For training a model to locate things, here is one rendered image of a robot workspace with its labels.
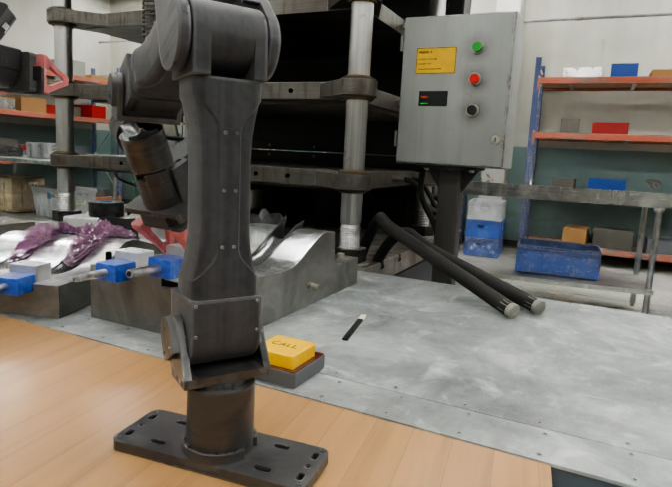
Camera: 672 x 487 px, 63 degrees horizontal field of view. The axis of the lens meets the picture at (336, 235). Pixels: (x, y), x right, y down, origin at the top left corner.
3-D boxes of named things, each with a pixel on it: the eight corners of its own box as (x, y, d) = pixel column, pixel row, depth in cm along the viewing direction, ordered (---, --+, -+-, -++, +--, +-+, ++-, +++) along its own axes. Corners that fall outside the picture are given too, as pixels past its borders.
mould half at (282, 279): (217, 348, 79) (218, 256, 77) (90, 316, 90) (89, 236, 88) (356, 283, 123) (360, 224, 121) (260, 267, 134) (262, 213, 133)
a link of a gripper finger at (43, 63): (47, 62, 102) (2, 51, 93) (77, 62, 100) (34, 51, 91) (47, 99, 103) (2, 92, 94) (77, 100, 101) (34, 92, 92)
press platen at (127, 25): (381, 48, 137) (386, -32, 135) (40, 61, 193) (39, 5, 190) (459, 90, 211) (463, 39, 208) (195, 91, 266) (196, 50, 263)
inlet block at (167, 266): (141, 296, 72) (143, 256, 71) (114, 290, 74) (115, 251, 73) (205, 281, 84) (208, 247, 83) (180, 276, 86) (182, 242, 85)
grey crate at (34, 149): (43, 159, 584) (42, 143, 581) (24, 157, 608) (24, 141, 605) (70, 159, 609) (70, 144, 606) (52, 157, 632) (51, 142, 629)
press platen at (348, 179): (370, 238, 144) (374, 171, 142) (44, 199, 200) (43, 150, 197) (449, 214, 219) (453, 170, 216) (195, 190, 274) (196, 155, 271)
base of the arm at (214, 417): (155, 345, 57) (107, 369, 51) (335, 380, 51) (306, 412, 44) (155, 416, 58) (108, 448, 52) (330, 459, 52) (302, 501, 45)
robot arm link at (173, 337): (160, 310, 51) (177, 328, 46) (248, 301, 55) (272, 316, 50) (159, 375, 51) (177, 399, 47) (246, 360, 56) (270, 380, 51)
